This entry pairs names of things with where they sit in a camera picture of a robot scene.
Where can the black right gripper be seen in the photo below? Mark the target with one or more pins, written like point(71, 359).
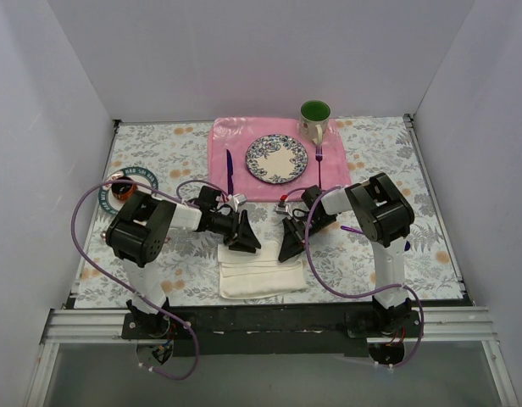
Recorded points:
point(298, 226)

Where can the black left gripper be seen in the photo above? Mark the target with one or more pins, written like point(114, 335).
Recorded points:
point(237, 227)

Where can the white cloth napkin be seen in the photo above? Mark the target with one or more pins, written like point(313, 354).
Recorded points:
point(245, 276)

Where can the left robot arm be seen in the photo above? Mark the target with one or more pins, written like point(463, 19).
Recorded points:
point(137, 235)

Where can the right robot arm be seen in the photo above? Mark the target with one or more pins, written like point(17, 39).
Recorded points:
point(384, 216)

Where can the cream mug green inside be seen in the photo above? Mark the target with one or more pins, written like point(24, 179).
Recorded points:
point(314, 120)

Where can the purple knife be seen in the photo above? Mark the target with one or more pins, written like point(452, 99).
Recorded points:
point(230, 172)

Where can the pink satin placemat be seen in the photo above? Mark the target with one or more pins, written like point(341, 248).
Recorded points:
point(238, 133)

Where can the blue floral plate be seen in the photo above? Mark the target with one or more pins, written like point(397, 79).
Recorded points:
point(276, 159)

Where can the purple fork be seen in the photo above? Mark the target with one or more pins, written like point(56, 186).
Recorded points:
point(319, 159)

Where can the teal rimmed saucer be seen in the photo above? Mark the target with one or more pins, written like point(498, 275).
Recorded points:
point(141, 176)

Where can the purple spoon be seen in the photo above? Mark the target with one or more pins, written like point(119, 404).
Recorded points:
point(357, 231)

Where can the orange brown small cup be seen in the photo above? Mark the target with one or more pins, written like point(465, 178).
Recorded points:
point(123, 188)

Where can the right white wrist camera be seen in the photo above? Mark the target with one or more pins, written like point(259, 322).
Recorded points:
point(283, 207)

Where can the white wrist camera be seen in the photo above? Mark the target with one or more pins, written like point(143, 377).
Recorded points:
point(283, 207)
point(235, 201)

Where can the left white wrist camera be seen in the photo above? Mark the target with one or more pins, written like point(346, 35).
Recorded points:
point(235, 201)

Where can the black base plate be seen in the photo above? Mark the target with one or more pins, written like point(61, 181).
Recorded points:
point(338, 328)

